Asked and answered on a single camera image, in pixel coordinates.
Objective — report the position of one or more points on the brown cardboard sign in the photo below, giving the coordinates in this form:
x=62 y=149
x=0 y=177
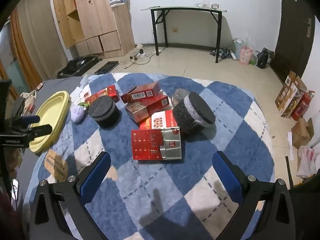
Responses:
x=56 y=166

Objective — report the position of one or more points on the black equipment case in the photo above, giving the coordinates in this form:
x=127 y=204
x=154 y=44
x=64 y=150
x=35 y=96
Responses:
x=77 y=65

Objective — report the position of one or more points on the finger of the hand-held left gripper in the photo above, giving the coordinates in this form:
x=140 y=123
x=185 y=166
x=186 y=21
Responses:
x=31 y=119
x=41 y=130

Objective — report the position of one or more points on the tape roll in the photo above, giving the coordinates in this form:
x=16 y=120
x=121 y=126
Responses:
x=215 y=5

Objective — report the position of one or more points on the dark wooden door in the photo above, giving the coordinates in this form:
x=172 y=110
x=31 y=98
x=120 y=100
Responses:
x=291 y=30

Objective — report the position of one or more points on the grey bed sheet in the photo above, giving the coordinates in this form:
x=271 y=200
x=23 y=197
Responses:
x=56 y=85

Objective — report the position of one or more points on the translucent white plastic bag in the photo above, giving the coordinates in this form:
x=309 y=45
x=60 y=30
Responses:
x=238 y=46

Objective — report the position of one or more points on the white tissue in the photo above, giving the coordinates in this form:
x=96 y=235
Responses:
x=84 y=80
x=78 y=92

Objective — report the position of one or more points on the clear bottle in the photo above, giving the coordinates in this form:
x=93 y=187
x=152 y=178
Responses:
x=206 y=1

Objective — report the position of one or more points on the orange curtain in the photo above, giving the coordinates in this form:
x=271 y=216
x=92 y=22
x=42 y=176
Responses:
x=23 y=50

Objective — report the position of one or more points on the pink package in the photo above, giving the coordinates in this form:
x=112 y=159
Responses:
x=246 y=55

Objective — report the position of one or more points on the red fire extinguisher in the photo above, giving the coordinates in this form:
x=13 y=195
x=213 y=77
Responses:
x=302 y=105

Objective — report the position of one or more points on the beige curtain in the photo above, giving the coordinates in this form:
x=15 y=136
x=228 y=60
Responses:
x=42 y=30

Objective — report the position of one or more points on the plain brown cardboard box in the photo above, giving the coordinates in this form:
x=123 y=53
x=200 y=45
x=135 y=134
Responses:
x=301 y=132

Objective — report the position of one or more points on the blue checkered fluffy blanket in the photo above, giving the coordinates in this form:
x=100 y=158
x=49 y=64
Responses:
x=160 y=187

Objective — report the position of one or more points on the pile of clothes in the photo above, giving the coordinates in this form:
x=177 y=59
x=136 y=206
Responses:
x=28 y=101

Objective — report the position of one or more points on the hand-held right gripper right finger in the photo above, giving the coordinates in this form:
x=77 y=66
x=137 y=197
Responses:
x=226 y=177

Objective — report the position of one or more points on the wooden wardrobe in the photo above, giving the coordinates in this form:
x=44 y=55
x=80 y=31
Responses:
x=100 y=17

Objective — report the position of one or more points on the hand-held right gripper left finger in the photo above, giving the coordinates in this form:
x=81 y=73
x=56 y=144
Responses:
x=96 y=177

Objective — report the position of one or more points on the black plastic bag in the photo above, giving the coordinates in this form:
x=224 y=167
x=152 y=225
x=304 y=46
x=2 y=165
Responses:
x=263 y=58

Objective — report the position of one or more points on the yellow plastic basin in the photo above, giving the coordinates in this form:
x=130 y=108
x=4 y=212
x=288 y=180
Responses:
x=51 y=115

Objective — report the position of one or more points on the white plastic bag red print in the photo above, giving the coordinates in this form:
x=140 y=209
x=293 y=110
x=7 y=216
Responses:
x=307 y=160

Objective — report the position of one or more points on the red carton with barcode label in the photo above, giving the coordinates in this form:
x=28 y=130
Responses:
x=141 y=92

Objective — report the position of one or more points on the small brown box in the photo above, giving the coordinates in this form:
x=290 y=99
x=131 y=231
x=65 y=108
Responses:
x=39 y=87

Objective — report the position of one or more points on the printed cardboard box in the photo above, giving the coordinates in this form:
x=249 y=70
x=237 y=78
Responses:
x=288 y=97

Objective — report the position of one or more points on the red and white carton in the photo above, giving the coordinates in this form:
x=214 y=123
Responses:
x=160 y=122

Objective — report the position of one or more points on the purple plush toy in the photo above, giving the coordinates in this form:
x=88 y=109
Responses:
x=78 y=113

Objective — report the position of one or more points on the black foam tray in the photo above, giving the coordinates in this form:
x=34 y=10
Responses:
x=107 y=67

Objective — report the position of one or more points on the large black round container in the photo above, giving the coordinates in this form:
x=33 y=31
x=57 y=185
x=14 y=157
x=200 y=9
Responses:
x=193 y=116

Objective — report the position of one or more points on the clear plastic container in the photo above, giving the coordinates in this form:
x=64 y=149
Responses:
x=178 y=95

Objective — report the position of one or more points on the red carton with gold print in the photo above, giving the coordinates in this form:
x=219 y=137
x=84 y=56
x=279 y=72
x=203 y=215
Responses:
x=101 y=95

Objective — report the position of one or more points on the black folding table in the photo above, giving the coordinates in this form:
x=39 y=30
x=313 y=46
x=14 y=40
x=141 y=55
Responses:
x=185 y=9

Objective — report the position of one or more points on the red and silver carton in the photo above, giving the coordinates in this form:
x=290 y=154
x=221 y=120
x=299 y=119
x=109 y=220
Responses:
x=150 y=145

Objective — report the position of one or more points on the dark checkered cloth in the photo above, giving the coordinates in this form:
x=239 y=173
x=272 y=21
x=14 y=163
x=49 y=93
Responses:
x=221 y=53

